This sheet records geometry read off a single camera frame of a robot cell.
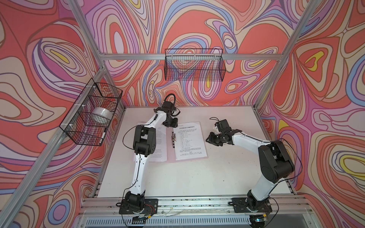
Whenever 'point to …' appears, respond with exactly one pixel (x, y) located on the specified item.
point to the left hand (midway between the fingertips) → (175, 123)
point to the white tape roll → (101, 115)
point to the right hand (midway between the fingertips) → (208, 143)
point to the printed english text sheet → (160, 154)
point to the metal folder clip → (173, 138)
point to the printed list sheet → (188, 141)
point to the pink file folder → (171, 151)
